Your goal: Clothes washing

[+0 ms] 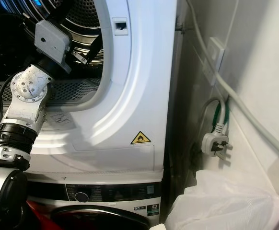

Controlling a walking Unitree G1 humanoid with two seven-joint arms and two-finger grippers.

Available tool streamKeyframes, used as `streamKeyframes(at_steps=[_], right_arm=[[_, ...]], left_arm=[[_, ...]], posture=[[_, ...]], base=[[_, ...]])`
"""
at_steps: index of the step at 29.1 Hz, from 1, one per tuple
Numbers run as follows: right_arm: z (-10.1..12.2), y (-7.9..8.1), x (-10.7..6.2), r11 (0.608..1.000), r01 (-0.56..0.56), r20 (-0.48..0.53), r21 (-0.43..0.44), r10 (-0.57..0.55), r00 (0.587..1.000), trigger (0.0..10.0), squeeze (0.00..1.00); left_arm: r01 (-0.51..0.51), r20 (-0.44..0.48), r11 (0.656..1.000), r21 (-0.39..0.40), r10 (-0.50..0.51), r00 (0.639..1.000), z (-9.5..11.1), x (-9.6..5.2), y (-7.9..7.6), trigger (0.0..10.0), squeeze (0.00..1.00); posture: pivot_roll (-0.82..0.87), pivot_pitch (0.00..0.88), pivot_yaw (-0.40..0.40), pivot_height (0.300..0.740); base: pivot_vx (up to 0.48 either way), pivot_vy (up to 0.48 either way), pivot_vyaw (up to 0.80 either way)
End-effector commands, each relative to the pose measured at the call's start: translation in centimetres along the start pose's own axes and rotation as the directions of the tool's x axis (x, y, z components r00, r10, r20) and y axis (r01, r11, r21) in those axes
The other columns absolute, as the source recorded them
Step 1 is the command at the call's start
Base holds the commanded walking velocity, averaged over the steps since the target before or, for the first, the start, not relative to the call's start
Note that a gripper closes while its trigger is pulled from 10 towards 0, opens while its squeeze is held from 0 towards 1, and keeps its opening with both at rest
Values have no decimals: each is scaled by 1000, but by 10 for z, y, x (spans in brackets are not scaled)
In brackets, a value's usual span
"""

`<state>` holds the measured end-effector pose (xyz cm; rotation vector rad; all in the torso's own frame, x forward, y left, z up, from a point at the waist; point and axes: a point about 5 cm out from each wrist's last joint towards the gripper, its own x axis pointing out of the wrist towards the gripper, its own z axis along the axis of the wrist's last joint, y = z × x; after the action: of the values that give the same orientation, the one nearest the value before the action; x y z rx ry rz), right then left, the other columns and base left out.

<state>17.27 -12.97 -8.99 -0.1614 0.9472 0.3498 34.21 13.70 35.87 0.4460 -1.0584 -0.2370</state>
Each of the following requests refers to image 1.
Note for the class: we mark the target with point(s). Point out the white wall switch plate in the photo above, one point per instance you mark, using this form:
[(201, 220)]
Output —
[(215, 57)]

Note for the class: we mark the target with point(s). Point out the small warranty number sticker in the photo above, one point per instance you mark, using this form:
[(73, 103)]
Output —
[(153, 210)]

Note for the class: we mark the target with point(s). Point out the black wall fitting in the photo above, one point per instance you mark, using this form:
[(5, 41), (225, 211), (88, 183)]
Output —
[(194, 158)]

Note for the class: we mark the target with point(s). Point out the yellow triangle warning sticker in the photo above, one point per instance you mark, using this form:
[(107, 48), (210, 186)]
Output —
[(140, 139)]

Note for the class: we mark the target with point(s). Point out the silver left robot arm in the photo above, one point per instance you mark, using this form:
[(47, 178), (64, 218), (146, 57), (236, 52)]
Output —
[(31, 88)]

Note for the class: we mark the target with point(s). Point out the dark round washer door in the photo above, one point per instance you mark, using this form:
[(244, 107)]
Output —
[(101, 218)]

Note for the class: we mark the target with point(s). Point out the red garment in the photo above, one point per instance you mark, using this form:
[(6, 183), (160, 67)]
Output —
[(39, 215)]

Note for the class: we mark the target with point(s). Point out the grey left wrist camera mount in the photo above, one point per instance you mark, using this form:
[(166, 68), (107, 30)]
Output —
[(51, 40)]

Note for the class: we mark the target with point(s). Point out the grey perforated lint filter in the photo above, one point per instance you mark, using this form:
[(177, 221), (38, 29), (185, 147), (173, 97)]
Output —
[(77, 91)]

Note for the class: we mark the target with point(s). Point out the steel dryer drum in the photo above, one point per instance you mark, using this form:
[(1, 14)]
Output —
[(87, 14)]

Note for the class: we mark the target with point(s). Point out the white tumble dryer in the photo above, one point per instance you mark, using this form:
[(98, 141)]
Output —
[(158, 96)]

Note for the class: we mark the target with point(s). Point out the black washer control knob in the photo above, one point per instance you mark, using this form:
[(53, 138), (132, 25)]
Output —
[(82, 197)]

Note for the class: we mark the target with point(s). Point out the white wall pipe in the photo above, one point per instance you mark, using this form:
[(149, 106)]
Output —
[(254, 120)]

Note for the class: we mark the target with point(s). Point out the white three-pin plug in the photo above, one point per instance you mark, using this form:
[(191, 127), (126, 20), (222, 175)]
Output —
[(211, 143)]

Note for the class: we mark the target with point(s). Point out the white instruction sticker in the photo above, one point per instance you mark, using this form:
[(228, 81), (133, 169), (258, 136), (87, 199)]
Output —
[(63, 120)]

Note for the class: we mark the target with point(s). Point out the white washing machine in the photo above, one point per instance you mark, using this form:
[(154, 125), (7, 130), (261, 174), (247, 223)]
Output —
[(110, 189)]

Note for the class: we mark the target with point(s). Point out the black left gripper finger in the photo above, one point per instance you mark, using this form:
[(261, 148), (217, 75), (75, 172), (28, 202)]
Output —
[(59, 10), (94, 49)]

